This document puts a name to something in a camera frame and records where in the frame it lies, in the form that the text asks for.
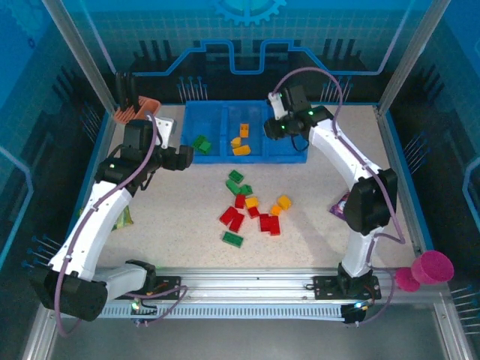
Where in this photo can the green lego brick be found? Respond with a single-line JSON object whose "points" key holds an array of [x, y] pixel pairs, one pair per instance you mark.
{"points": [[233, 239], [236, 175], [206, 147], [198, 141], [245, 189], [230, 186]]}

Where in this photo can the orange lego brick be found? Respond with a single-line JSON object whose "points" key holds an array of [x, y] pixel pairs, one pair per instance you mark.
{"points": [[244, 130], [275, 210], [242, 150]]}

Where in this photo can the yellow wedge lego brick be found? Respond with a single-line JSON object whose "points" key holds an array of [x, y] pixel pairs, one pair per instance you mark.
{"points": [[236, 141]]}

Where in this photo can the long red lego brick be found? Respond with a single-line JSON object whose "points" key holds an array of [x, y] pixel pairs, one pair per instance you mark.
{"points": [[227, 215], [236, 222]]}

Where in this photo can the large red lego brick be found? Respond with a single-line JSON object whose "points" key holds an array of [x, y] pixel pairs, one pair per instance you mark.
{"points": [[273, 227]]}

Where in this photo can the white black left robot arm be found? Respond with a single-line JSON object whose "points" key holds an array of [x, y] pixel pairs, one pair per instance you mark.
{"points": [[97, 225]]}

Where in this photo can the blue three-compartment bin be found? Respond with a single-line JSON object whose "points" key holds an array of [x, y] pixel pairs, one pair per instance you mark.
{"points": [[210, 120]]}

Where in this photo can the green yellow snack packet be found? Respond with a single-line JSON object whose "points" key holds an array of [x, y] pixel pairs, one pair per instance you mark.
{"points": [[125, 221]]}

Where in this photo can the orange plastic organizer container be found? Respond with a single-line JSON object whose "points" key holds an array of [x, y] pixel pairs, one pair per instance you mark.
{"points": [[144, 107]]}

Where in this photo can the black stick tool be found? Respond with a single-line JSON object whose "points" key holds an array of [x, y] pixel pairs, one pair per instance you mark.
{"points": [[120, 90], [131, 90]]}

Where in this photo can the purple snack packet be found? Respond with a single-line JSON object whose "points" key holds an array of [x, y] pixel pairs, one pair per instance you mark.
{"points": [[339, 206]]}

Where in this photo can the small pink foam cylinder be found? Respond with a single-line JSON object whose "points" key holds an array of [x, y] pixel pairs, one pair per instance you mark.
{"points": [[407, 280]]}

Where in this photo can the black controller box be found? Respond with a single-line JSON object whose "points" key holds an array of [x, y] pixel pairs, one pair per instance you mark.
{"points": [[354, 314]]}

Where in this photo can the pink plastic cup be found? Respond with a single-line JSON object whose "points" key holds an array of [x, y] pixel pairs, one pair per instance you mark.
{"points": [[433, 267]]}

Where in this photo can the aluminium side rail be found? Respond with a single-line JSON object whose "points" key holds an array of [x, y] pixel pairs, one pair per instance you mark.
{"points": [[392, 144]]}

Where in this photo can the aluminium frame post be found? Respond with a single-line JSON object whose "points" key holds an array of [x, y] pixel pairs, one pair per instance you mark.
{"points": [[77, 47], [417, 47]]}

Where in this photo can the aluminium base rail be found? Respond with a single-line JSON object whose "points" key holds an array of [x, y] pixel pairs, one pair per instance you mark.
{"points": [[243, 285]]}

